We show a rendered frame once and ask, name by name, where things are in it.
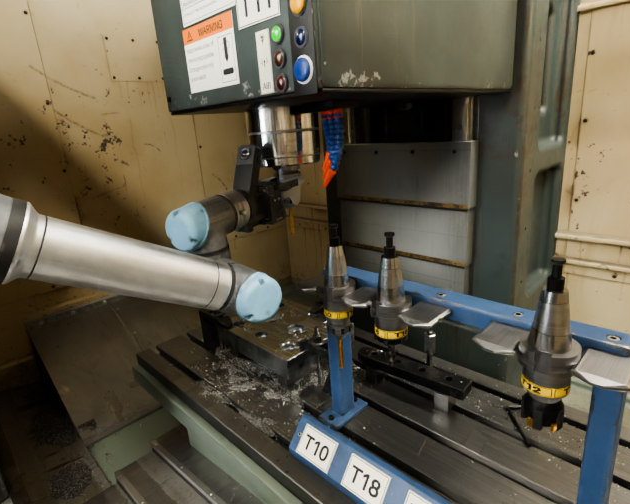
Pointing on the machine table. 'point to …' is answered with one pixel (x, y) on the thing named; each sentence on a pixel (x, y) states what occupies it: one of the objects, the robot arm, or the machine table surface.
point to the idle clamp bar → (377, 361)
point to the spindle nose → (284, 135)
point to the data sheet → (196, 10)
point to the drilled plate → (259, 351)
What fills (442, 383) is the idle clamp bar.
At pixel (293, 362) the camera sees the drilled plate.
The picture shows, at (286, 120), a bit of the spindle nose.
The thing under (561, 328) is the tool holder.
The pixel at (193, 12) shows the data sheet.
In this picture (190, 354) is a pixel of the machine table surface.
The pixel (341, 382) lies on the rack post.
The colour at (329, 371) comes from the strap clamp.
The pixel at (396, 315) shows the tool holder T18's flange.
